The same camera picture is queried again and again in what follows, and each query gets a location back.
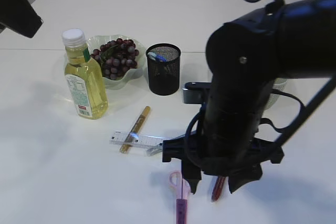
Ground black mesh pen cup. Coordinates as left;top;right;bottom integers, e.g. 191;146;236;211
145;43;181;95

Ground silver marker pen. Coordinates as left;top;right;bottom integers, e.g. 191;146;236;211
145;129;197;156

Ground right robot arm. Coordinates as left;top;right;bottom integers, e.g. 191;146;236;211
162;0;335;193

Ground purple grape bunch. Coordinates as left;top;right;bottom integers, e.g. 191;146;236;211
90;38;140;80

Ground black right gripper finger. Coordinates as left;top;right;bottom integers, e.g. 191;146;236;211
181;160;202;194
228;166;263;194

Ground yellow tea bottle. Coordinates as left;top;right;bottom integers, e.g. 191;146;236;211
62;28;108;120

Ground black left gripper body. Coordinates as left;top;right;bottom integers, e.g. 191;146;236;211
1;0;43;38

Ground green wavy glass plate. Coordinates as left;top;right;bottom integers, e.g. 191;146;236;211
87;34;145;89

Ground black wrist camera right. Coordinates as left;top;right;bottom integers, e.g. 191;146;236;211
182;82;211;104

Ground gold marker pen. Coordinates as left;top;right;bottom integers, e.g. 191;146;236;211
119;106;151;154

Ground red marker pen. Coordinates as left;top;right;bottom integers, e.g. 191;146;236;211
211;176;226;202

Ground clear plastic ruler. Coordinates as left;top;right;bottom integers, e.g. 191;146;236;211
110;131;167;150

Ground blue scissors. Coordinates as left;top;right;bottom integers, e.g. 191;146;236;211
147;51;167;62

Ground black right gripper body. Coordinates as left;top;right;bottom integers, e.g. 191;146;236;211
162;22;284;177

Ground pink scissors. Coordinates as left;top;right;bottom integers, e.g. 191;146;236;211
169;171;191;224

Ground green woven plastic basket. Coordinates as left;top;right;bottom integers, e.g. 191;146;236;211
265;78;287;110

